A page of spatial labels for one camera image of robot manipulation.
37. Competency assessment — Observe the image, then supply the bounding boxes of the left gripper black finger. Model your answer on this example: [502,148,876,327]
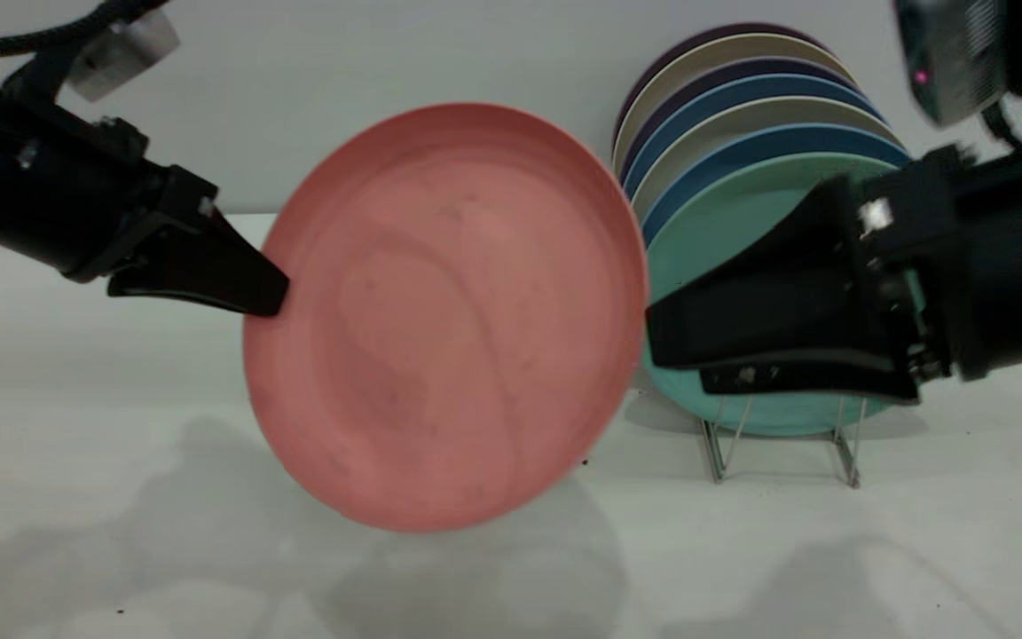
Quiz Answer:
[107,209,290,318]

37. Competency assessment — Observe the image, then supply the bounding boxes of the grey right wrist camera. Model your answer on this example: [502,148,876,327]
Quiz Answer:
[897,0,1009,127]

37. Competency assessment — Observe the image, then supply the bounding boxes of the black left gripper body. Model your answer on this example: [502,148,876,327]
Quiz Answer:
[0,89,219,285]

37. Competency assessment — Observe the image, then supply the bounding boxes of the blue round plate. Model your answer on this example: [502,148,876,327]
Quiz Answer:
[640,124,911,245]
[622,75,886,201]

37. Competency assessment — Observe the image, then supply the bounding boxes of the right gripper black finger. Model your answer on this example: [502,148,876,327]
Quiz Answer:
[647,176,907,369]
[702,351,920,402]

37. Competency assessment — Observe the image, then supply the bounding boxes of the metal wire plate rack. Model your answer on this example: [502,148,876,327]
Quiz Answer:
[702,395,867,489]

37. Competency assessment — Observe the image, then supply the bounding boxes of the dark purple round plate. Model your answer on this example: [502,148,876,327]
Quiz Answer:
[617,59,858,178]
[610,23,831,134]

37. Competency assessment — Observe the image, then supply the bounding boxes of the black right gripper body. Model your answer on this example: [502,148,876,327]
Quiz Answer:
[853,142,1022,383]

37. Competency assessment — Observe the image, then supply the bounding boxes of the beige round plate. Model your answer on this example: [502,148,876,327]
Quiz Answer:
[631,98,904,223]
[611,34,858,174]

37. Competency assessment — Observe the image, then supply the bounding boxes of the green round plate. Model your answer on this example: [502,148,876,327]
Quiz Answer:
[641,153,920,438]

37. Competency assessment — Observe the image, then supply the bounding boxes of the pink round plate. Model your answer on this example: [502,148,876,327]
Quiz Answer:
[242,102,651,533]

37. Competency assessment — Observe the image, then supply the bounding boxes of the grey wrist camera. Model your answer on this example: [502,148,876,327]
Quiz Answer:
[66,9,182,103]
[897,0,1009,127]

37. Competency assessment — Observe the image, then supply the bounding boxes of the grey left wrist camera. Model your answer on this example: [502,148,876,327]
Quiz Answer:
[66,9,182,103]

